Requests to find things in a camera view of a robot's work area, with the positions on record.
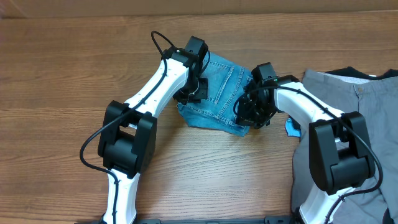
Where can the black garment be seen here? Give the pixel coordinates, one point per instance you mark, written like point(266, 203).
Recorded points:
point(354, 73)

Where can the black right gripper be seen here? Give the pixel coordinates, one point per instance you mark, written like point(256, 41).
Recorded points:
point(247, 120)

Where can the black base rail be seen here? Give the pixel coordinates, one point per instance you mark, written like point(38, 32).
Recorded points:
point(265, 220)

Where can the small light blue cloth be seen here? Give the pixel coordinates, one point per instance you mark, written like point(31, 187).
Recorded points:
point(291, 130)

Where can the grey garment pile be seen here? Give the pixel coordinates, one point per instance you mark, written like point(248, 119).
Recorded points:
point(377, 101)

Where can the light blue denim jeans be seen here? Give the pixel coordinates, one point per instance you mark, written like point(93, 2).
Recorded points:
point(226, 81)

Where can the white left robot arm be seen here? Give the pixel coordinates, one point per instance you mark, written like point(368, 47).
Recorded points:
point(127, 142)

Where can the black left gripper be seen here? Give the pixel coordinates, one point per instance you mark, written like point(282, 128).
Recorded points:
point(202, 91)

